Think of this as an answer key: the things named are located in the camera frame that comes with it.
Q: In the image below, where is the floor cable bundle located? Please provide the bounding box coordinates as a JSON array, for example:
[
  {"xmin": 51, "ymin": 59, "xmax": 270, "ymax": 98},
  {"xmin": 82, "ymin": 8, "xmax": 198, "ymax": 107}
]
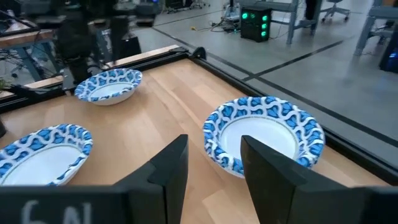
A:
[{"xmin": 189, "ymin": 17, "xmax": 242, "ymax": 34}]

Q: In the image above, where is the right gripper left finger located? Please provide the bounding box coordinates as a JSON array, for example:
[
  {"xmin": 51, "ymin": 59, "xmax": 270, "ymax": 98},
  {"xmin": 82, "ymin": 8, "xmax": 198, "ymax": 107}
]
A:
[{"xmin": 113, "ymin": 134, "xmax": 190, "ymax": 224}]

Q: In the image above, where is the wooden top desk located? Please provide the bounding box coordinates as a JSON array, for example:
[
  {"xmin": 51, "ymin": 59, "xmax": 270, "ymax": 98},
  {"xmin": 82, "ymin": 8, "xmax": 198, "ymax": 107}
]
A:
[{"xmin": 0, "ymin": 18, "xmax": 63, "ymax": 82}]

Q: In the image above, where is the black aluminium table frame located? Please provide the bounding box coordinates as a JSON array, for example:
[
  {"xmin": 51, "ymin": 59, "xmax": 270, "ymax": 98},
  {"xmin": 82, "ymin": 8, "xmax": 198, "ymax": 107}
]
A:
[{"xmin": 0, "ymin": 46, "xmax": 398, "ymax": 184}]

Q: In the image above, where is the black box with blue light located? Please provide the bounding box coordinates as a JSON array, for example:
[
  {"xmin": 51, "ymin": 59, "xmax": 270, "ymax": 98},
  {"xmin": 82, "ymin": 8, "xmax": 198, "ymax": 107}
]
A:
[{"xmin": 378, "ymin": 30, "xmax": 398, "ymax": 74}]

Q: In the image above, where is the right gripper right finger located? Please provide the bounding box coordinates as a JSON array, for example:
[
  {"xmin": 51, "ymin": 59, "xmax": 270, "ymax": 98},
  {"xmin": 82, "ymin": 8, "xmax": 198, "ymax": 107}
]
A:
[{"xmin": 240, "ymin": 134, "xmax": 368, "ymax": 224}]

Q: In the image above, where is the office swivel chair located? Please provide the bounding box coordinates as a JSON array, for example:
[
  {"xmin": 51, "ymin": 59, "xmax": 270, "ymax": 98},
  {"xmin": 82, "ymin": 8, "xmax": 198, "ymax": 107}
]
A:
[{"xmin": 320, "ymin": 0, "xmax": 351, "ymax": 23}]

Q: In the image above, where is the grey desk leg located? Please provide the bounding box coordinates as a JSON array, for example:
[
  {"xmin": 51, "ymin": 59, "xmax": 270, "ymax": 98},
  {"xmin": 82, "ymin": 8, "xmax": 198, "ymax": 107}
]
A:
[{"xmin": 354, "ymin": 0, "xmax": 398, "ymax": 57}]

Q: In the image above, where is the computer tower with green lights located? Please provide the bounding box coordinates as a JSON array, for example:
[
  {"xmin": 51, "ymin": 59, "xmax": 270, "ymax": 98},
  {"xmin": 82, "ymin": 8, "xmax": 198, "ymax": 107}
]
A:
[{"xmin": 240, "ymin": 6, "xmax": 272, "ymax": 43}]

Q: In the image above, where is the blue patterned paper bowl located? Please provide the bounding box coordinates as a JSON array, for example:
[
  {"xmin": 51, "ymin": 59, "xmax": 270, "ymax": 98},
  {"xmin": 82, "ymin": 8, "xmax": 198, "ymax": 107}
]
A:
[
  {"xmin": 203, "ymin": 95, "xmax": 326, "ymax": 179},
  {"xmin": 0, "ymin": 123, "xmax": 94, "ymax": 187},
  {"xmin": 73, "ymin": 68, "xmax": 143, "ymax": 106}
]

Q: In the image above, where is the grey metal workbench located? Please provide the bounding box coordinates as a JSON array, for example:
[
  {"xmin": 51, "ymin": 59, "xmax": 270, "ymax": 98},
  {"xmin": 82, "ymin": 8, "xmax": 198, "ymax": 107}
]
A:
[{"xmin": 239, "ymin": 0, "xmax": 321, "ymax": 45}]

